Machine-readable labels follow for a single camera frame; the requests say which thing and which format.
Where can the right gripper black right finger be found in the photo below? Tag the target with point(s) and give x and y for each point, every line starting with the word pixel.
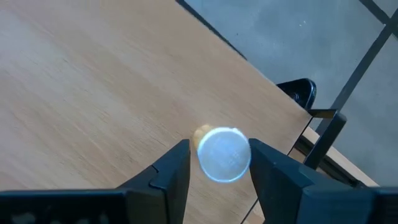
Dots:
pixel 311 202

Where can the wooden shelf black metal legs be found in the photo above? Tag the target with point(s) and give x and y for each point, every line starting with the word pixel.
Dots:
pixel 93 93

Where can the black aluminium table frame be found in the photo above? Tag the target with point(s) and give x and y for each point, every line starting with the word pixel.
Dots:
pixel 339 176

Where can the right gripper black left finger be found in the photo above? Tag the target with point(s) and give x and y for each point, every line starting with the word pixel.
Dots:
pixel 124 205

